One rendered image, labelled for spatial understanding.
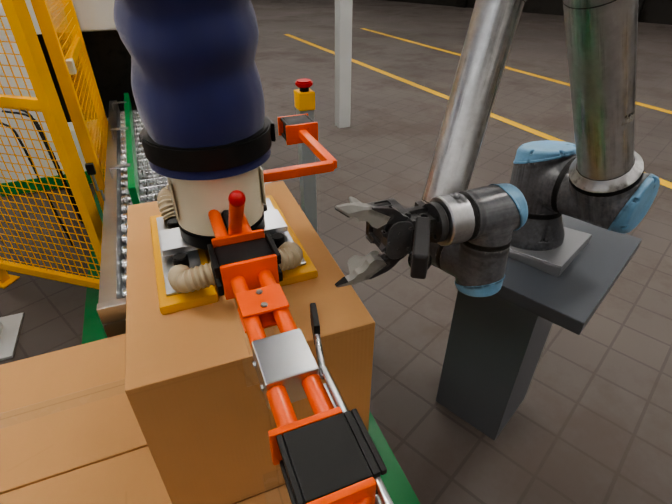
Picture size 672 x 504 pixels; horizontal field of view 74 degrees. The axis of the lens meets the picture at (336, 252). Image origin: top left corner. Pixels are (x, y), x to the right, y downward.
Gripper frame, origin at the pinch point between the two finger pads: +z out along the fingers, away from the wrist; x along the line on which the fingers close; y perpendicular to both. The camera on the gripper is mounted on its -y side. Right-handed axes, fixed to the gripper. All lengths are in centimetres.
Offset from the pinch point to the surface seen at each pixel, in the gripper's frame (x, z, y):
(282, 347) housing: 1.6, 13.9, -18.0
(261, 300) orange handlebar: 1.4, 14.1, -8.8
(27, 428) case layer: -53, 66, 31
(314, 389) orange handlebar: 1.0, 12.3, -24.5
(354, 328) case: -13.0, -1.5, -4.7
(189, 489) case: -43, 31, -4
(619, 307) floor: -107, -171, 48
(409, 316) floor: -107, -71, 81
